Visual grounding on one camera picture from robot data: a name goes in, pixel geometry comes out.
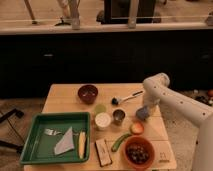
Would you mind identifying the blue sponge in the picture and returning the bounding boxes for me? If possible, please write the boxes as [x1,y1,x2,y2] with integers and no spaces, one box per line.
[136,106,150,121]

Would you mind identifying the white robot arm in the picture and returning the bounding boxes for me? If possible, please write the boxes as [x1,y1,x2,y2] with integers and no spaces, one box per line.
[143,73,213,171]

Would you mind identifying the red apple piece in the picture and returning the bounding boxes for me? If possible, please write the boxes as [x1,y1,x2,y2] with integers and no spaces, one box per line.
[130,122,144,135]

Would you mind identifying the small metal cup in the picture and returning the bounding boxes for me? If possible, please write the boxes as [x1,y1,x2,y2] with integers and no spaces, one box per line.
[113,109,125,125]

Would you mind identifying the black white dish brush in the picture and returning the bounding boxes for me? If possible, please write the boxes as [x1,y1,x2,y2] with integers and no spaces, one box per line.
[111,91,143,106]

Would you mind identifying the orange bowl with dark fruit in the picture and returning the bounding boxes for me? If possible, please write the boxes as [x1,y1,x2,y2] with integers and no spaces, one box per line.
[123,136,155,171]

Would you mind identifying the green pepper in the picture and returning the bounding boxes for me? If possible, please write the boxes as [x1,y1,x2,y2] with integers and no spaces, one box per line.
[111,133,132,152]

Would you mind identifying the white cup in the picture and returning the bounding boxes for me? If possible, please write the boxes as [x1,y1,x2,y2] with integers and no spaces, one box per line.
[95,112,111,131]

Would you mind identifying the light green lid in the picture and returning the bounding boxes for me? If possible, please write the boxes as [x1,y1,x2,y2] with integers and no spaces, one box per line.
[94,104,106,115]

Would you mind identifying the dark red bowl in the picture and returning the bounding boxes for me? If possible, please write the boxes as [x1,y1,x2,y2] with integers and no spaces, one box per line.
[78,84,98,104]

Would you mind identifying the yellow corn cob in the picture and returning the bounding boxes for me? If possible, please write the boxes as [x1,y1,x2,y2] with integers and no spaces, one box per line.
[78,131,86,159]

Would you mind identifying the grey cloth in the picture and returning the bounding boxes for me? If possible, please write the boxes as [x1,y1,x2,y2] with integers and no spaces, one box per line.
[54,128,75,155]

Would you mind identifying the green plastic tray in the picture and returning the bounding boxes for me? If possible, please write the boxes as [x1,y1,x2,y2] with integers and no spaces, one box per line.
[20,112,90,165]

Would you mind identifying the dark low cabinet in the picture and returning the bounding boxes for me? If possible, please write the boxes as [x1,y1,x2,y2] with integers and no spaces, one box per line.
[0,30,213,98]

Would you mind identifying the black stand legs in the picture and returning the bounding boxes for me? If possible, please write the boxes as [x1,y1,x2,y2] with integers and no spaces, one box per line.
[0,107,25,155]

